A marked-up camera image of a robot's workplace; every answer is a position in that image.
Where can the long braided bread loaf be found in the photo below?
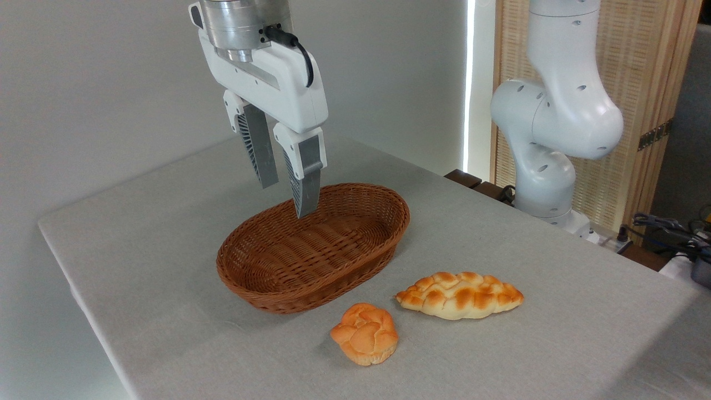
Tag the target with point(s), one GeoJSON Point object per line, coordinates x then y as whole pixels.
{"type": "Point", "coordinates": [461, 297]}

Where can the round knotted bread roll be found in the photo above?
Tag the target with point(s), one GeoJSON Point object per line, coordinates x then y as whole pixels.
{"type": "Point", "coordinates": [366, 336]}

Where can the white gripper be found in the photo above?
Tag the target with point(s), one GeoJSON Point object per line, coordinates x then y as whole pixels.
{"type": "Point", "coordinates": [289, 94]}

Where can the grey tablecloth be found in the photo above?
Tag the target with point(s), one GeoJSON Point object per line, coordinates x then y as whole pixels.
{"type": "Point", "coordinates": [166, 250]}

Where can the brown wicker oval basket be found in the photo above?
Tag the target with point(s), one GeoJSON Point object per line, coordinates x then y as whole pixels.
{"type": "Point", "coordinates": [261, 278]}

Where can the dark metal screen hinge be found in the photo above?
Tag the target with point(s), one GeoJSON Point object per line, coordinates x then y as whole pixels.
{"type": "Point", "coordinates": [655, 135]}

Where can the dark brown wooden board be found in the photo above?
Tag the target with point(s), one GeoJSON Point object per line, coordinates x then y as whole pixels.
{"type": "Point", "coordinates": [464, 178]}

